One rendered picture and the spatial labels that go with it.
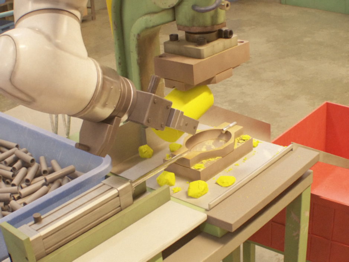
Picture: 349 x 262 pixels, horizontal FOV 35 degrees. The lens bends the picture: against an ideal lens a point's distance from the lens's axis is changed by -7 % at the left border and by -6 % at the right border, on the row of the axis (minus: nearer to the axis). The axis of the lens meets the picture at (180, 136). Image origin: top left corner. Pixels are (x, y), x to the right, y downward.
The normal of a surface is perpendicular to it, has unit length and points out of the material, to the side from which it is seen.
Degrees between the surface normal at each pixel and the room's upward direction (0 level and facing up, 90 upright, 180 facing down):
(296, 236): 90
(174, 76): 90
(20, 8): 65
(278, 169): 0
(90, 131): 56
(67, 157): 81
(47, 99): 121
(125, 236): 0
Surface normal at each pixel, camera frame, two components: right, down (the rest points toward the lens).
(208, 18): 0.29, 0.38
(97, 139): -0.58, -0.20
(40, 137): -0.66, 0.22
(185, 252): -0.07, -0.90
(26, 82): 0.38, 0.58
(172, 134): -0.61, 0.60
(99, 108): 0.50, 0.67
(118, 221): 0.76, 0.22
